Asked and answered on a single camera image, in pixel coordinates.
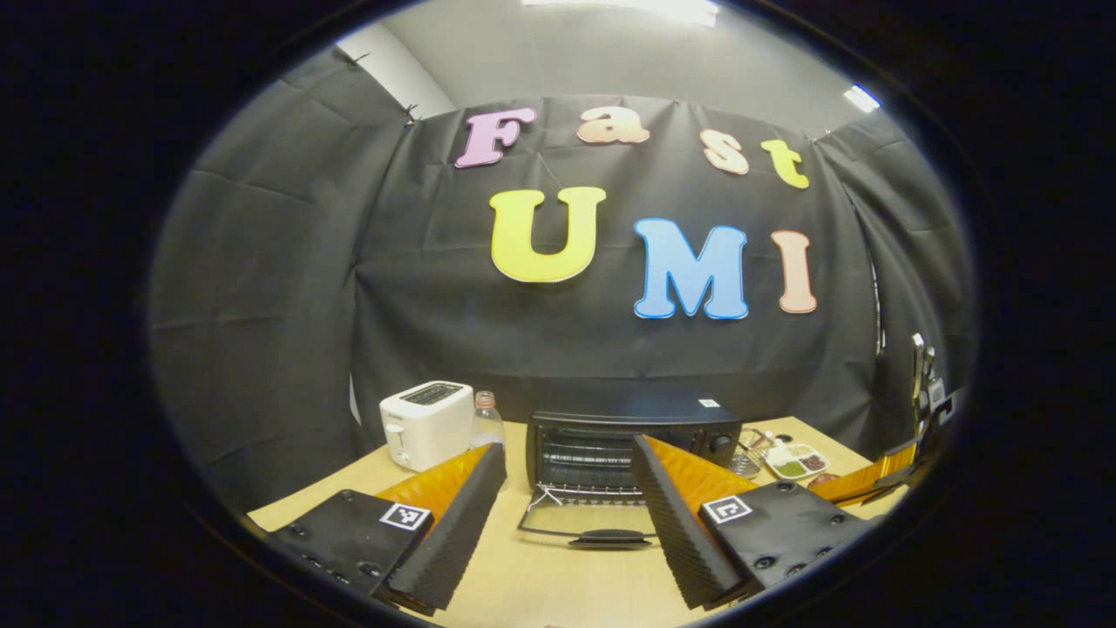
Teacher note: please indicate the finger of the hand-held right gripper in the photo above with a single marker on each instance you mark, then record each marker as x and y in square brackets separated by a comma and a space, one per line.
[872, 475]

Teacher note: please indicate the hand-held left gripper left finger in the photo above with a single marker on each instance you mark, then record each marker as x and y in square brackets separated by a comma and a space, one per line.
[462, 523]

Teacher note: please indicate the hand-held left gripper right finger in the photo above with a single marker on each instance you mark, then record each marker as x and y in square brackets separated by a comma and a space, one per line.
[680, 532]

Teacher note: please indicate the reddish brown meat piece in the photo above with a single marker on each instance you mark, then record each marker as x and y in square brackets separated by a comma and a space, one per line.
[824, 480]

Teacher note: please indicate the black electric oven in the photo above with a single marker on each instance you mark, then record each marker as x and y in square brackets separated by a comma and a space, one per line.
[628, 414]

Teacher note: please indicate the white divided dish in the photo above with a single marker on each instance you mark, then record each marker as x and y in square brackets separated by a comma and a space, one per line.
[798, 460]

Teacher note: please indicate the clear plastic bottle red label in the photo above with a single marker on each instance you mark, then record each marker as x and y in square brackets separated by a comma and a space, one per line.
[486, 427]

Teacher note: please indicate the white toaster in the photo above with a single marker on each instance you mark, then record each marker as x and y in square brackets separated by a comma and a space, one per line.
[427, 427]

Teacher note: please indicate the black backdrop cloth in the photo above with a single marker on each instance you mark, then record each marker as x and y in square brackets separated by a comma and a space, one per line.
[436, 331]

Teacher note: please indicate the small ceiling light panel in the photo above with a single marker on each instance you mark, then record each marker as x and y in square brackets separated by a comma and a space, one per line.
[861, 98]

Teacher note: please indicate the large ceiling light panel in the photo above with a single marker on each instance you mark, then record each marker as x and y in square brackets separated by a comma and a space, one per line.
[623, 9]

